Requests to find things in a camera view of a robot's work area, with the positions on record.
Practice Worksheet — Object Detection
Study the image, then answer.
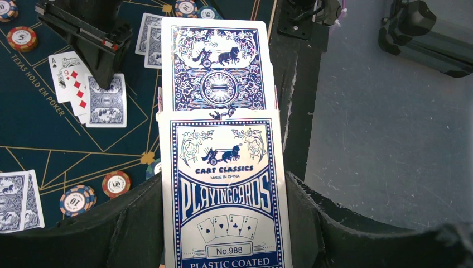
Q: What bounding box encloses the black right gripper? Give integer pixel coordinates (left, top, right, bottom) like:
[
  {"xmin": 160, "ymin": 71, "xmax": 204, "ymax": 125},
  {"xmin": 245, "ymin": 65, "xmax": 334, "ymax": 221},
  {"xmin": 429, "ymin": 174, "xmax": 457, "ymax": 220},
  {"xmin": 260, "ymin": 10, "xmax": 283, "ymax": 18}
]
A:
[{"xmin": 35, "ymin": 1, "xmax": 132, "ymax": 90}]

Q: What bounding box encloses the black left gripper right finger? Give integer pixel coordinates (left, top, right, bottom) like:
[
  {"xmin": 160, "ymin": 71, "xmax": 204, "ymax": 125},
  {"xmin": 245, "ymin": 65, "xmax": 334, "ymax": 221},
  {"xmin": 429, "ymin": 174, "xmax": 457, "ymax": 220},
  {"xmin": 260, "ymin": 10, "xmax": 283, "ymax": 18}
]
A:
[{"xmin": 286, "ymin": 172, "xmax": 472, "ymax": 267}]

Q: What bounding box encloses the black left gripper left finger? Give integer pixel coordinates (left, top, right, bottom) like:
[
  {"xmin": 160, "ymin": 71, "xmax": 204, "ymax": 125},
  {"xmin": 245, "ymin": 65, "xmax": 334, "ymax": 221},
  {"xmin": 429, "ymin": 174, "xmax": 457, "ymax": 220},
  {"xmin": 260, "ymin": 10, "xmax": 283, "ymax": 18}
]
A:
[{"xmin": 1, "ymin": 175, "xmax": 164, "ymax": 267}]

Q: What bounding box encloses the ace of spades card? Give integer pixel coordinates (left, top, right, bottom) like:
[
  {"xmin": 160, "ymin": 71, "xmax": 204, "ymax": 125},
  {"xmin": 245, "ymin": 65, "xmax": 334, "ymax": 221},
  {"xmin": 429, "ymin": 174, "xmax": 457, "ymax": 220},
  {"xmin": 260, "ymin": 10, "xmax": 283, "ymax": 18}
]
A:
[{"xmin": 48, "ymin": 51, "xmax": 81, "ymax": 103}]

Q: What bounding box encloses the face down card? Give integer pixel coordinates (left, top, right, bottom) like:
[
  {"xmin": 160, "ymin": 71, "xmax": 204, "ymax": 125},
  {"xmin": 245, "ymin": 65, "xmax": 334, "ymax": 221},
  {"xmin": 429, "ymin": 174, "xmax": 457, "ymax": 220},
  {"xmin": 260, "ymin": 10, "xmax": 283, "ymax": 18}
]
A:
[{"xmin": 84, "ymin": 73, "xmax": 127, "ymax": 128}]

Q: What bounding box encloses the blue card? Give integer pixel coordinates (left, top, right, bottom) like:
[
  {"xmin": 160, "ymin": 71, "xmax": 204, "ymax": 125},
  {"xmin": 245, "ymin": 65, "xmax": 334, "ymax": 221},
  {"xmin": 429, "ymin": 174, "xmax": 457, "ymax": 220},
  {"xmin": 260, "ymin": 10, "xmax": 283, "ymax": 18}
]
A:
[
  {"xmin": 144, "ymin": 26, "xmax": 162, "ymax": 69},
  {"xmin": 1, "ymin": 171, "xmax": 29, "ymax": 233}
]

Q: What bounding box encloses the orange poker chip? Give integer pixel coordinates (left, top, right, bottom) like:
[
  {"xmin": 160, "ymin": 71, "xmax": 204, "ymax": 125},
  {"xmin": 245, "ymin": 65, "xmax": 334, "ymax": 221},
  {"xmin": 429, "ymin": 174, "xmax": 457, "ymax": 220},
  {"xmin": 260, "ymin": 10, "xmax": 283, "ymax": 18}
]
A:
[{"xmin": 102, "ymin": 170, "xmax": 131, "ymax": 198}]

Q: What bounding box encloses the four of clubs card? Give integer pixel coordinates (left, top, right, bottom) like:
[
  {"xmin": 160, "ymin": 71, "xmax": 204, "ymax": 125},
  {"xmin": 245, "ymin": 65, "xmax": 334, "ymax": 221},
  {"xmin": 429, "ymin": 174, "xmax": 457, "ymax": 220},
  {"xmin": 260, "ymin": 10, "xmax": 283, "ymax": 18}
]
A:
[{"xmin": 78, "ymin": 113, "xmax": 89, "ymax": 124}]

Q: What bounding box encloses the white purple poker chip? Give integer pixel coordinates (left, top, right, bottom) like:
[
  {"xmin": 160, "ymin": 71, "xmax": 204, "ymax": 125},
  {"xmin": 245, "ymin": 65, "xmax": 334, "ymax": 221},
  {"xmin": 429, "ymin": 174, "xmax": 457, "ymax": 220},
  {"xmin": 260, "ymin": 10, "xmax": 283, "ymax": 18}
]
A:
[{"xmin": 59, "ymin": 185, "xmax": 96, "ymax": 217}]

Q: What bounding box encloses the blue playing card deck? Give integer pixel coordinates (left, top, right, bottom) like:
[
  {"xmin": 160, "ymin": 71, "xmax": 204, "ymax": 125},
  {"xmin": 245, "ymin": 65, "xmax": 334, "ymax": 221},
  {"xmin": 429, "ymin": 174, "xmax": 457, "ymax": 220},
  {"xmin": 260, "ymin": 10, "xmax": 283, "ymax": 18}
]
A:
[{"xmin": 158, "ymin": 17, "xmax": 293, "ymax": 267}]

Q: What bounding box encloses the nine of diamonds card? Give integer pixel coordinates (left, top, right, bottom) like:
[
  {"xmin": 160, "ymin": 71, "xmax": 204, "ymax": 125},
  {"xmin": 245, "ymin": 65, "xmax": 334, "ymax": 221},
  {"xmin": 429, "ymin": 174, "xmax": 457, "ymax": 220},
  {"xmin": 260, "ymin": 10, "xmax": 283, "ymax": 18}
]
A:
[{"xmin": 63, "ymin": 65, "xmax": 88, "ymax": 117}]

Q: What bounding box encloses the round blue poker mat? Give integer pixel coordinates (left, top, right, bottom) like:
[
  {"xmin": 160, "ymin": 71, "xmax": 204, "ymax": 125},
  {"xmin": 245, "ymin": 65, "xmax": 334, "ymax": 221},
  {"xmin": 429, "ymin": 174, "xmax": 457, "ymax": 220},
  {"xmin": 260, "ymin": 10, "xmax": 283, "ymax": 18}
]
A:
[{"xmin": 0, "ymin": 0, "xmax": 230, "ymax": 230}]

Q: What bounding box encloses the black case on floor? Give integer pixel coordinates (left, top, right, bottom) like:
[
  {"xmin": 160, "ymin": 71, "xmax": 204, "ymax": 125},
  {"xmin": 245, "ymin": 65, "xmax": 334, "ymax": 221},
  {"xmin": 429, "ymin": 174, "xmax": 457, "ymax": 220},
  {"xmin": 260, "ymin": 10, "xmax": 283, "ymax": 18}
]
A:
[{"xmin": 378, "ymin": 1, "xmax": 472, "ymax": 78}]

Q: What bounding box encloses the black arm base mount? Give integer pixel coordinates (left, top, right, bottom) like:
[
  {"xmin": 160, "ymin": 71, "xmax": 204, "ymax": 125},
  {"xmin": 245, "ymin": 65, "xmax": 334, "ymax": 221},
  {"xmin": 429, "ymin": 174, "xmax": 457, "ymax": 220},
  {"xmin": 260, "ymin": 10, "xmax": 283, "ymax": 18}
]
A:
[{"xmin": 277, "ymin": 0, "xmax": 347, "ymax": 40}]

